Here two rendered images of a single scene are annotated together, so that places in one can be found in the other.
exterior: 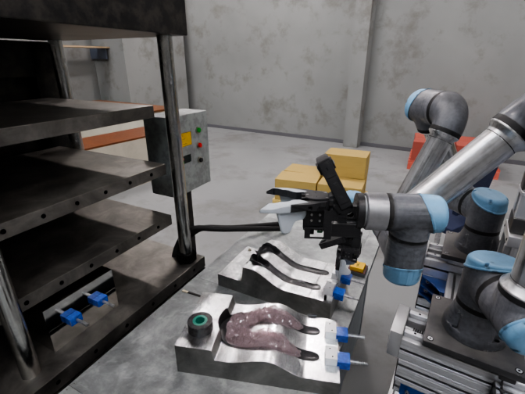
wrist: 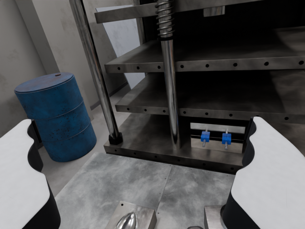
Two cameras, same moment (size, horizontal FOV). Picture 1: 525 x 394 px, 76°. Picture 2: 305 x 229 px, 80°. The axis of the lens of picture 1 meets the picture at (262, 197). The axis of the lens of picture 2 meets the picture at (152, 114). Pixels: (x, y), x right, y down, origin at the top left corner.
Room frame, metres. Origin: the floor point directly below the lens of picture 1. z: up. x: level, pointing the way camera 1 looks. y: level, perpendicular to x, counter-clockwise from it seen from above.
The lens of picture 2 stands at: (0.63, -0.11, 1.52)
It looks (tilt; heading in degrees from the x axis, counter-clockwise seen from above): 29 degrees down; 87
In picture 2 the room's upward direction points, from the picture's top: 9 degrees counter-clockwise
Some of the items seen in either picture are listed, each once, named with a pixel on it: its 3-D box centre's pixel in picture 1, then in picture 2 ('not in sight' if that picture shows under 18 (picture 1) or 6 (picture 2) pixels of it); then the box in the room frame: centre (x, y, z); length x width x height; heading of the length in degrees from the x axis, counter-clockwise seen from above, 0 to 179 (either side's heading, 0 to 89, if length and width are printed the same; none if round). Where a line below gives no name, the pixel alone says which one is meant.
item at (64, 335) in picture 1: (43, 288); (218, 114); (1.10, 0.87, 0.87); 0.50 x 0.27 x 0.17; 63
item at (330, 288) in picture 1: (341, 294); not in sight; (1.04, -0.30, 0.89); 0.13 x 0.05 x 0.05; 63
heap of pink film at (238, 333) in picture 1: (263, 326); not in sight; (0.86, 0.00, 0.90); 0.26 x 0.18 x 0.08; 80
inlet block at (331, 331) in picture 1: (344, 334); not in sight; (0.87, -0.28, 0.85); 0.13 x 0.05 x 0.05; 80
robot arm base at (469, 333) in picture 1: (477, 314); not in sight; (0.70, -0.57, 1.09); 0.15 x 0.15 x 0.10
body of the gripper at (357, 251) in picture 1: (348, 244); not in sight; (1.14, -0.34, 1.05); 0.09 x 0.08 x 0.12; 63
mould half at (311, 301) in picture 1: (282, 272); not in sight; (1.22, -0.09, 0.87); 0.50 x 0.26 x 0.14; 63
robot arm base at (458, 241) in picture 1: (479, 237); not in sight; (1.13, -0.83, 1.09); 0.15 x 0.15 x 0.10
